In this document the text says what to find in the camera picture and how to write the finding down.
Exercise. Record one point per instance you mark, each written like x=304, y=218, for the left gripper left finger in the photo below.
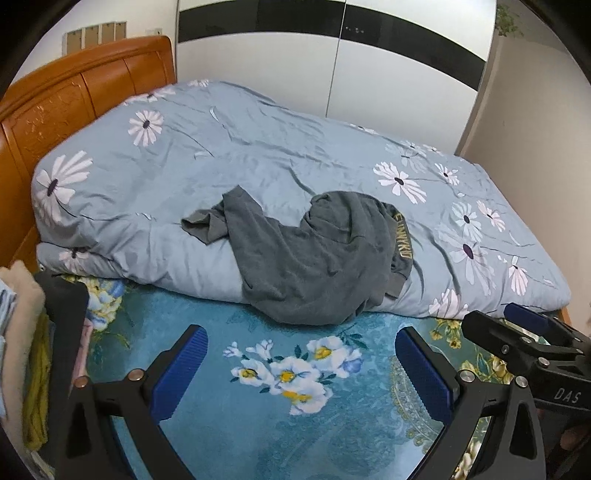
x=90, y=447

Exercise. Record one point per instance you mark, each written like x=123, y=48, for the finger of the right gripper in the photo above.
x=516, y=349
x=531, y=318

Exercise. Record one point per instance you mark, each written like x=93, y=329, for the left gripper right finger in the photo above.
x=513, y=445

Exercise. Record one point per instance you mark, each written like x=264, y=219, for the dark grey sweatpants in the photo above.
x=349, y=253

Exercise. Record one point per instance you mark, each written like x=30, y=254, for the stack of folded clothes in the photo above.
x=44, y=343

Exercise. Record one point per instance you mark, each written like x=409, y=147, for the teal floral bed blanket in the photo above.
x=279, y=402

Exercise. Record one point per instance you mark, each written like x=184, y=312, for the light blue floral duvet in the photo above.
x=109, y=200

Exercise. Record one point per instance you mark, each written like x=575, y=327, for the white black wardrobe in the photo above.
x=409, y=69

